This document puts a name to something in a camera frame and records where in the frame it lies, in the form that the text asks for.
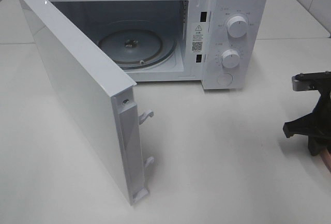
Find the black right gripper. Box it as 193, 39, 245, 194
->
283, 90, 330, 156

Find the pink round plate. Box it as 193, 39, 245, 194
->
320, 148, 331, 173

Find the round white door button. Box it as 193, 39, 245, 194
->
217, 73, 233, 87

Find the white microwave door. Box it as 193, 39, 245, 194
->
19, 0, 154, 204

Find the lower white timer knob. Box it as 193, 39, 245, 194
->
221, 49, 240, 69

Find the upper white power knob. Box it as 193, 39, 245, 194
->
226, 14, 248, 38

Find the white microwave oven body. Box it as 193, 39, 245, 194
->
49, 0, 266, 89

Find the glass microwave turntable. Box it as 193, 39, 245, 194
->
98, 28, 176, 70

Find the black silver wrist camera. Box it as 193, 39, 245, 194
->
292, 71, 330, 92

